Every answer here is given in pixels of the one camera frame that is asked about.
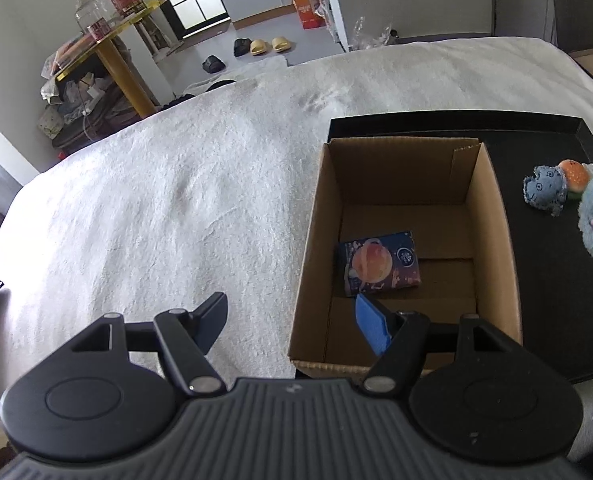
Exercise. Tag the tan slipper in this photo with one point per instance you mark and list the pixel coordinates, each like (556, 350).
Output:
(258, 47)
(281, 44)

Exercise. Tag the white fluffy blanket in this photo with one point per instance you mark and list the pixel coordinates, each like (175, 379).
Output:
(217, 193)

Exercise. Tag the clear glass jar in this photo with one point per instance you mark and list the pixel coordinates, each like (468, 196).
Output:
(90, 16)

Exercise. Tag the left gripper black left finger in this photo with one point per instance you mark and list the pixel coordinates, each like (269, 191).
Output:
(164, 357)

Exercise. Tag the brown cardboard box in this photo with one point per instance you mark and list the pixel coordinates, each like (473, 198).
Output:
(418, 223)

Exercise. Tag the clear plastic bag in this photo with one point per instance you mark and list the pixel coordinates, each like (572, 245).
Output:
(365, 37)

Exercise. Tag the yellow round side table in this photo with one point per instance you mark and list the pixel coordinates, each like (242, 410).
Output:
(115, 64)

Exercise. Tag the tan slipper right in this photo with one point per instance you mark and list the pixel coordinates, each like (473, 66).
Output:
(281, 44)

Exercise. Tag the black shallow tray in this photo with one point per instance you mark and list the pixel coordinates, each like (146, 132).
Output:
(554, 269)

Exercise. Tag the tan slipper left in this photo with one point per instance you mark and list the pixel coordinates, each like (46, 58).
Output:
(258, 47)

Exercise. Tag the black slipper near bed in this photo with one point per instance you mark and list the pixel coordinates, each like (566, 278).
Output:
(213, 65)

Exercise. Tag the black slipper near door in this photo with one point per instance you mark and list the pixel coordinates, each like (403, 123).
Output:
(242, 46)

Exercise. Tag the grey-blue plush toy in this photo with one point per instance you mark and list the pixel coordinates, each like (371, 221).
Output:
(546, 189)

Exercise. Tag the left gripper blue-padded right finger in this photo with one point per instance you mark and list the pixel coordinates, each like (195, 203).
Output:
(402, 341)

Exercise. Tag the orange cardboard box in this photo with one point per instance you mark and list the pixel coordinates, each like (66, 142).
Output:
(307, 15)

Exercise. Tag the clutter pile under table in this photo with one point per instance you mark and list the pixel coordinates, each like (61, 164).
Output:
(88, 108)

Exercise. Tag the hamburger plush toy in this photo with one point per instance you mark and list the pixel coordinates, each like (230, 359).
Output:
(576, 176)

